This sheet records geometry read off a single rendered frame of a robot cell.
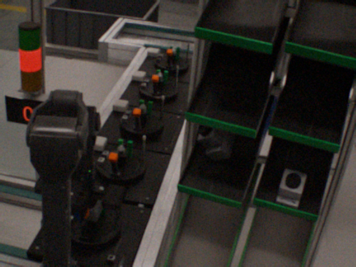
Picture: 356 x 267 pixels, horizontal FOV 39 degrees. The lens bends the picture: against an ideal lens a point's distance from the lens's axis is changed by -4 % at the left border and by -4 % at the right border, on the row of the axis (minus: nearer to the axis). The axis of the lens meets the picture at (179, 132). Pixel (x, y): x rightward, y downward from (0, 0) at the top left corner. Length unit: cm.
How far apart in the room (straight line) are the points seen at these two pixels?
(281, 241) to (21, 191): 70
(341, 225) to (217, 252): 55
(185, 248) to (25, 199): 48
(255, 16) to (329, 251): 78
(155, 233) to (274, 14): 63
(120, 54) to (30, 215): 112
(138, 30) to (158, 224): 140
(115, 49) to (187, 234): 132
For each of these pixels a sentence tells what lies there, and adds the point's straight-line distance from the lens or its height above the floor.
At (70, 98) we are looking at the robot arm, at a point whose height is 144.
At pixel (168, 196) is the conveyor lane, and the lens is 138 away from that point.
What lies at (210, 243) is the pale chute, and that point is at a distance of 113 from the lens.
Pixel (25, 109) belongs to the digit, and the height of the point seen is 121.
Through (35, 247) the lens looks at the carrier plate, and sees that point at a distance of 121.
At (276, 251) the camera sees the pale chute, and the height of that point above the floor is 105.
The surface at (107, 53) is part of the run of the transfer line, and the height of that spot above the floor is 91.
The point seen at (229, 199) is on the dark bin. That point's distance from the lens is 98.
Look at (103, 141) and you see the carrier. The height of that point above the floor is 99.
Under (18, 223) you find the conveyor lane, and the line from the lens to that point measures 136.
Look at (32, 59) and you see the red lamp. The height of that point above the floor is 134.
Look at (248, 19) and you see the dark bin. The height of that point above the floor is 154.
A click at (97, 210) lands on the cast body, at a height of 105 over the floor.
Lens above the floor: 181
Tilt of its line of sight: 31 degrees down
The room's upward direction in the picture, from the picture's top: 6 degrees clockwise
